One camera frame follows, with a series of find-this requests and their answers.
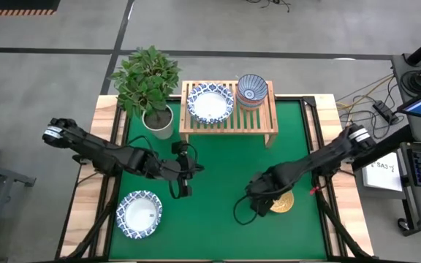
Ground green potted plant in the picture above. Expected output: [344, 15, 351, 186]
[108, 45, 182, 140]

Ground green table mat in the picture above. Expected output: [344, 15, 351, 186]
[107, 101, 327, 261]

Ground yellow patterned small bowl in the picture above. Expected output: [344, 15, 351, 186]
[270, 190, 295, 214]

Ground yellow and black floor cables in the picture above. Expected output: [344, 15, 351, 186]
[336, 75, 396, 140]

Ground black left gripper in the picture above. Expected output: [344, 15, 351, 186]
[166, 155, 205, 180]

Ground slatted wooden shelf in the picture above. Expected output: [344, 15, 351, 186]
[178, 80, 280, 148]

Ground coiled black cable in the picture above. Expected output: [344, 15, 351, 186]
[400, 69, 421, 96]

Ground left gripper black cable loop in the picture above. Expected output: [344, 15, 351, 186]
[168, 178, 183, 200]

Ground black orange striped floor mat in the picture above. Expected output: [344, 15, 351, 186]
[0, 0, 61, 17]

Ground right gripper black cable loop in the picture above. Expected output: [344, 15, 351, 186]
[232, 195, 259, 225]

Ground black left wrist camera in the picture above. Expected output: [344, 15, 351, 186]
[171, 140, 190, 155]

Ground gripper black cable loop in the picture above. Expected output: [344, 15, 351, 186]
[168, 178, 183, 200]
[232, 195, 259, 225]

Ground light blue small bowl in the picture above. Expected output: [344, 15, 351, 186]
[238, 98, 265, 112]

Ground blue striped small bowl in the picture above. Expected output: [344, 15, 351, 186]
[237, 73, 269, 102]

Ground black aluminium table frame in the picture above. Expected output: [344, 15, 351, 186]
[55, 95, 376, 263]

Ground left gripper black side block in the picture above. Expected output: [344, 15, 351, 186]
[178, 178, 194, 199]

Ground black power strip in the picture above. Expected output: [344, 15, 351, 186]
[372, 100, 398, 124]

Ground white paper sheet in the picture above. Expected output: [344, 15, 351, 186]
[362, 160, 403, 193]

